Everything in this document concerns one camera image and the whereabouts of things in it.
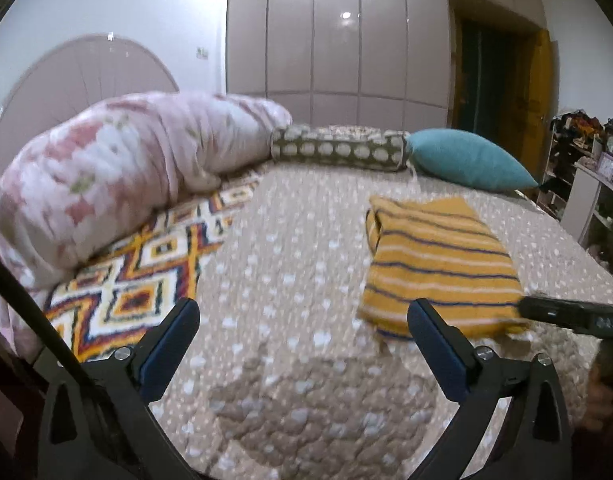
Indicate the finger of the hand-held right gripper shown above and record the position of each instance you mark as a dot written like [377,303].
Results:
[551,311]

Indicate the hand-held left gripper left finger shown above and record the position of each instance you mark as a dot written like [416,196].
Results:
[166,355]

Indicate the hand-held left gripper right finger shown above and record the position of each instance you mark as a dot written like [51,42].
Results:
[436,346]

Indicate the yellow striped small shirt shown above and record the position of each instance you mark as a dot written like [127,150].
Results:
[436,260]

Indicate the geometric patterned blanket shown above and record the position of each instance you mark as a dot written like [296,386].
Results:
[151,260]

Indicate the cluttered white shelf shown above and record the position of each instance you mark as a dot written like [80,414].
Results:
[586,185]

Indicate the pink alarm clock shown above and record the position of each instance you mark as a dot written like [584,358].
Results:
[606,164]

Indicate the teal cushion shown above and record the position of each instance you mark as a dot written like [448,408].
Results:
[466,160]

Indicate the beige dotted bedspread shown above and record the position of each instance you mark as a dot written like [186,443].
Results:
[296,240]

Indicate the pink floral pillow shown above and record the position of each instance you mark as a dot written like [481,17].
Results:
[111,170]

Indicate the olive polka dot bolster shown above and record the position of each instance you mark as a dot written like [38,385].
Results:
[336,149]

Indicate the wooden door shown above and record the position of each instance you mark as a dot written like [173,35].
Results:
[531,85]

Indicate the pink arched headboard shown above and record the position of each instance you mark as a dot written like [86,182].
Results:
[76,75]

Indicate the glossy beige wardrobe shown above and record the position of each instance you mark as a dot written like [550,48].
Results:
[336,35]

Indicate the wall switch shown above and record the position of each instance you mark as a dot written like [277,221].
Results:
[202,52]

